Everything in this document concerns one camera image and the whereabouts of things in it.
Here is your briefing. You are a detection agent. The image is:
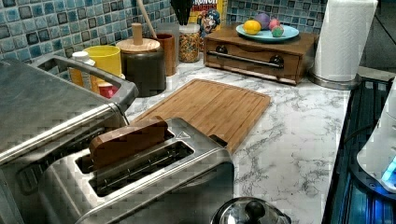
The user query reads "silver two-slot toaster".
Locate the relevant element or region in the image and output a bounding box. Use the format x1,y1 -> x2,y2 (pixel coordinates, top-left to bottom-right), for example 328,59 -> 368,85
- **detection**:
38,118 -> 234,224

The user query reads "stainless steel toaster oven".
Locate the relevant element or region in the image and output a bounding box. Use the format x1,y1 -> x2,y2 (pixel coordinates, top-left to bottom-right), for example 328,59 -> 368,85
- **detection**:
0,55 -> 138,224

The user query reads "bamboo cutting board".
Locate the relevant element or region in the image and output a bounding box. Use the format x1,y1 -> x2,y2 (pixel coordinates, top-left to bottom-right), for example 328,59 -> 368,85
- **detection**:
133,79 -> 271,154

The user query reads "dark canister with wooden lid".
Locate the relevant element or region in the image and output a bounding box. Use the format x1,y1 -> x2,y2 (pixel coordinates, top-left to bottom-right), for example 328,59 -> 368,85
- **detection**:
117,22 -> 166,97

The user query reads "brown wooden utensil cup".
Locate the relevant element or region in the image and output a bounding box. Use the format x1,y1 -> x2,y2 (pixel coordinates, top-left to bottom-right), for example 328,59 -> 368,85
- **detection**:
154,34 -> 176,77

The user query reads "glass jar of cereal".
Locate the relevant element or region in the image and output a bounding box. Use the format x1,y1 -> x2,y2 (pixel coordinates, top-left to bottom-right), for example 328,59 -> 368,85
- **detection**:
178,23 -> 200,63

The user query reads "brown toast slice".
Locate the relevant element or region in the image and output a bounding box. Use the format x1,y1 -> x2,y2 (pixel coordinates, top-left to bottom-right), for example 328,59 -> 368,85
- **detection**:
89,117 -> 168,170

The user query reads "frosted grey cup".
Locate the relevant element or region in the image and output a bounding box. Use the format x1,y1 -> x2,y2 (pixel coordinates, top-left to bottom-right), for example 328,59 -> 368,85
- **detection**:
156,22 -> 179,66

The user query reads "red small container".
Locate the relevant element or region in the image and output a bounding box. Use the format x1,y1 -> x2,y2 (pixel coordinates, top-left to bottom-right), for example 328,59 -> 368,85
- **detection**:
98,82 -> 119,99

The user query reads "yellow cereal box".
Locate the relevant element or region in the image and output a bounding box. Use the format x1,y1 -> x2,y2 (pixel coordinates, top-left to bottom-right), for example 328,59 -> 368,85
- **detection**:
189,0 -> 228,49

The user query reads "light blue plate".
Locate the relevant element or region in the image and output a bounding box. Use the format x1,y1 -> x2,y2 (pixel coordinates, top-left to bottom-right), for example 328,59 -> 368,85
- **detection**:
235,24 -> 299,43

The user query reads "yellow lemon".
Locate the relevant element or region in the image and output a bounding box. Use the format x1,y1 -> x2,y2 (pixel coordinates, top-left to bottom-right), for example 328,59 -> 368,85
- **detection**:
243,20 -> 262,35

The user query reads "wooden bread box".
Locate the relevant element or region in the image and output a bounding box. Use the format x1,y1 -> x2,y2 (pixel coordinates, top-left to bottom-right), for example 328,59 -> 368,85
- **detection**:
204,24 -> 318,85

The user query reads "yellow mug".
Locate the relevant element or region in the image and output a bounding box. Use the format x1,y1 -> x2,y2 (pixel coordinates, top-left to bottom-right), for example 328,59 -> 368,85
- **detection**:
85,45 -> 122,85

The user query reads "black utensils bundle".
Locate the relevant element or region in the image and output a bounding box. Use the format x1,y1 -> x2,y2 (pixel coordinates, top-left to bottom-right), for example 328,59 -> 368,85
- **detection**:
170,0 -> 193,25

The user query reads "green pink toy fruit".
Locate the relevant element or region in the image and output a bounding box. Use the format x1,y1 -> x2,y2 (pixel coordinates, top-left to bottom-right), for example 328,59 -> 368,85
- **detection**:
271,25 -> 284,37

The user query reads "purple toy fruit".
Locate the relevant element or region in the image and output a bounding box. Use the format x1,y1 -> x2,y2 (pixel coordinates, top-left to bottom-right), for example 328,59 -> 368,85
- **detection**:
254,13 -> 270,30

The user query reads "pink toy strawberry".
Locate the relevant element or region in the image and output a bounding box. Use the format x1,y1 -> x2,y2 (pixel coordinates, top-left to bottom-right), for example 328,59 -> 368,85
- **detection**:
268,19 -> 280,30

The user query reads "white capped yellow bottle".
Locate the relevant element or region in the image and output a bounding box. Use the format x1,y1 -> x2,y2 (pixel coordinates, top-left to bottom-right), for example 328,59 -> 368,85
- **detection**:
69,51 -> 95,91

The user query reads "white paper towel roll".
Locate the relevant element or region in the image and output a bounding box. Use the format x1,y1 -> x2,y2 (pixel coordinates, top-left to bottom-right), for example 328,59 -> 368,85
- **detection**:
308,0 -> 378,91

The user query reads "wooden spoon handle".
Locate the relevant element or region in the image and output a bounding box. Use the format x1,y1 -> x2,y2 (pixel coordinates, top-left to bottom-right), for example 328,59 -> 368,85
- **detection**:
136,0 -> 158,39

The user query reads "black cable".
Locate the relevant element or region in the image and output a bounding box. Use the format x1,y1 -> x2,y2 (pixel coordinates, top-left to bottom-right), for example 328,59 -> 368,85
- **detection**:
342,123 -> 376,145

